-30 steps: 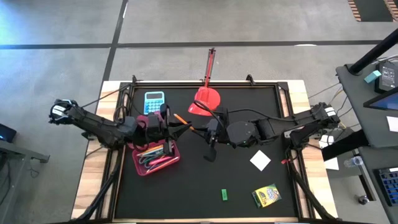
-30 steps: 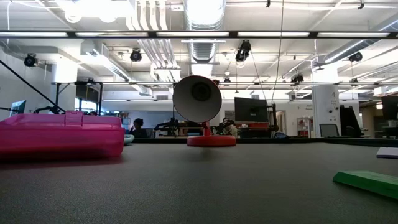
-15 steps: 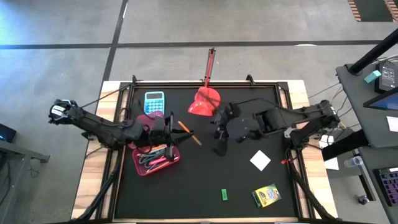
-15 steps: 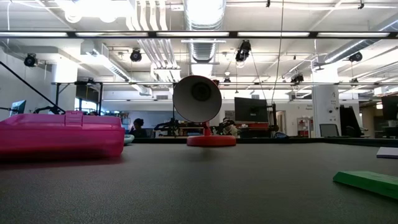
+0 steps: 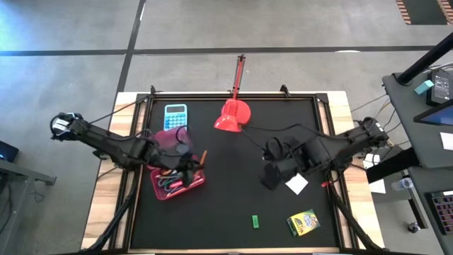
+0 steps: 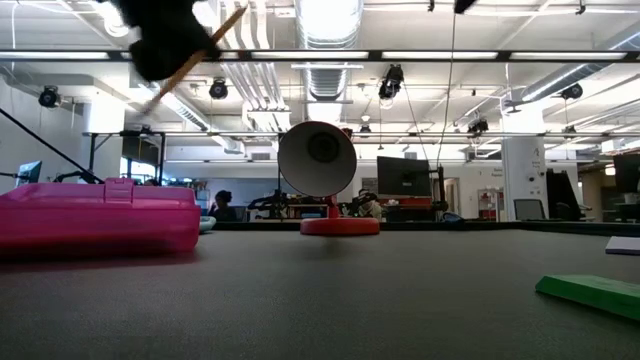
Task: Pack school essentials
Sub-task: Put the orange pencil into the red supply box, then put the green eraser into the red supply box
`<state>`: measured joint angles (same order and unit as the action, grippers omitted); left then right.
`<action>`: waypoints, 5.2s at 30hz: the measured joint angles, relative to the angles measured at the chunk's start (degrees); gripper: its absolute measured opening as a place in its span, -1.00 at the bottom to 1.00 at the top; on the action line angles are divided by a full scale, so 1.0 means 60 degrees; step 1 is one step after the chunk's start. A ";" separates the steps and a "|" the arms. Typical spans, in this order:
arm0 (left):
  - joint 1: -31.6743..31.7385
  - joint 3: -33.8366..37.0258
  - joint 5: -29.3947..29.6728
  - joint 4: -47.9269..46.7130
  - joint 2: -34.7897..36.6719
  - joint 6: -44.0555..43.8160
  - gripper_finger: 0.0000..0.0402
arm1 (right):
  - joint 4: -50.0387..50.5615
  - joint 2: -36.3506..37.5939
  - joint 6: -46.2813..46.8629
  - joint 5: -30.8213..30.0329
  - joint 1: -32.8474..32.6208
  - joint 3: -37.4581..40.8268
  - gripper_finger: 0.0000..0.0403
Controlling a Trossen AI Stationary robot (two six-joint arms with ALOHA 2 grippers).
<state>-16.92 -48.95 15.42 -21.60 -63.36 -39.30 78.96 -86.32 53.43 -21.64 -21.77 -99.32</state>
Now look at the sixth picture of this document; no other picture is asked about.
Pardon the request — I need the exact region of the small desk monitor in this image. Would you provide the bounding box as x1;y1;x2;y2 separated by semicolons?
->
16;159;44;187

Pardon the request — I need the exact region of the pink plastic pencil box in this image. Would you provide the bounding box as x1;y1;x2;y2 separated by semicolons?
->
0;177;202;259

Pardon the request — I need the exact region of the person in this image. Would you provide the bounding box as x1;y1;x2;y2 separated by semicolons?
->
349;188;384;221
207;189;240;223

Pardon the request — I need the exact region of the green eraser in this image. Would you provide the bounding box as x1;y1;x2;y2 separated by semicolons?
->
534;273;640;322

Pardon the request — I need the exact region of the black overhead crossbar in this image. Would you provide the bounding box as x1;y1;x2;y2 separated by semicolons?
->
0;48;640;64

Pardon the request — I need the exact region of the white notepad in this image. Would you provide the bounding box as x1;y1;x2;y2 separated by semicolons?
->
604;235;640;257

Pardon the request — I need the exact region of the grey office chair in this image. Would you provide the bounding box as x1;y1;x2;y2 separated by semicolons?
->
513;198;548;222

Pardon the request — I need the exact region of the red desk lamp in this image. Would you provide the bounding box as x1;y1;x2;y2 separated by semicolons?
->
276;120;381;237

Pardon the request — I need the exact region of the white pillar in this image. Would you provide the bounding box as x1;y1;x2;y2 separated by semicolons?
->
500;107;550;222

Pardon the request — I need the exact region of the white rectangular air duct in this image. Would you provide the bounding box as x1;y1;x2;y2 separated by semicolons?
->
149;69;246;154

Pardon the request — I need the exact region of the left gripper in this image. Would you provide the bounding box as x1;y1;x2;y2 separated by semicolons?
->
110;0;222;84

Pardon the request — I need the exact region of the black monitor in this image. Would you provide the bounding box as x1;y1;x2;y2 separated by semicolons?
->
612;152;640;195
375;155;433;198

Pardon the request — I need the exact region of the silver ceiling duct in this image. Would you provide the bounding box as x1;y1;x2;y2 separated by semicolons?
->
293;0;364;104

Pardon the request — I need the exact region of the yellow wooden pencil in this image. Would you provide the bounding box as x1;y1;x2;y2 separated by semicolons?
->
141;3;250;115

